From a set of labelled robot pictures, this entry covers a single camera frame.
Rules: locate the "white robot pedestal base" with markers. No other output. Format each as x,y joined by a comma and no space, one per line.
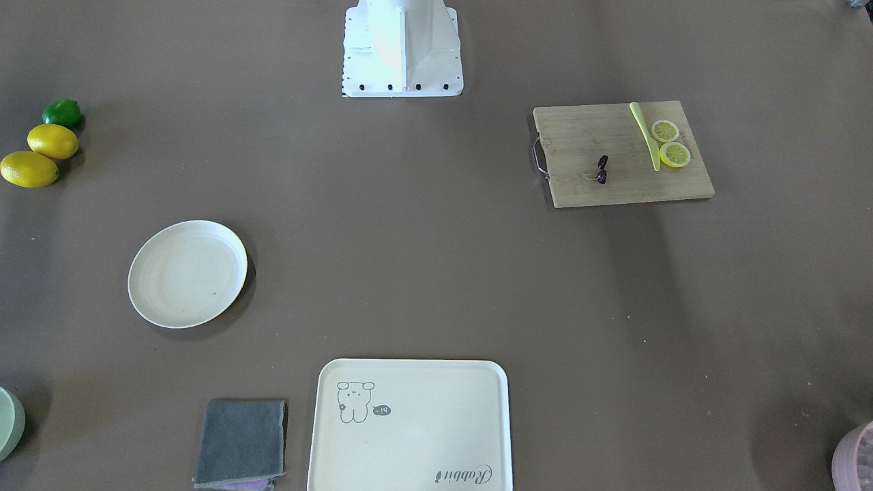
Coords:
401,49

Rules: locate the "lemon slice near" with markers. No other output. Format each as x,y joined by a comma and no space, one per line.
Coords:
673,154

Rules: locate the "green lime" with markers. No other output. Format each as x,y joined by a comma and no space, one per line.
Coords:
63,112

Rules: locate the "yellow lemon near lime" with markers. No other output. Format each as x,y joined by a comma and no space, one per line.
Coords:
53,141

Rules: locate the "mint green bowl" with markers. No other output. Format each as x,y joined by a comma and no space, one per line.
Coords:
13,420

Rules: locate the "yellow lemon outer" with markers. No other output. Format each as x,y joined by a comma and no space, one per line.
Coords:
29,169

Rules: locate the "cream round plate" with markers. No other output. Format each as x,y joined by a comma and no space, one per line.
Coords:
187,274

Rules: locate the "dark red cherry pair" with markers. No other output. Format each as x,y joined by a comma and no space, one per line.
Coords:
601,174

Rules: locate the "yellow plastic knife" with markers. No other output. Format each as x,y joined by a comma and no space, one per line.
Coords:
651,143

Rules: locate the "pink ice bowl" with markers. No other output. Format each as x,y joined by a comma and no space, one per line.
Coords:
851,465

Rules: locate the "bamboo cutting board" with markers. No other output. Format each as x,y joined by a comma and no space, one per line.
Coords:
573,139

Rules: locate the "lemon slice far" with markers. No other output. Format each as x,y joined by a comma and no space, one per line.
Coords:
664,131

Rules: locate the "cream rabbit tray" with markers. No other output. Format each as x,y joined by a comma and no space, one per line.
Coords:
411,424

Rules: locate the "grey folded cloth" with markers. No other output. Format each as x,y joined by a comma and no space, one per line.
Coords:
242,445

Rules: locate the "lemon slice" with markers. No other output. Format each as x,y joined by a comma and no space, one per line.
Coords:
664,131
673,154

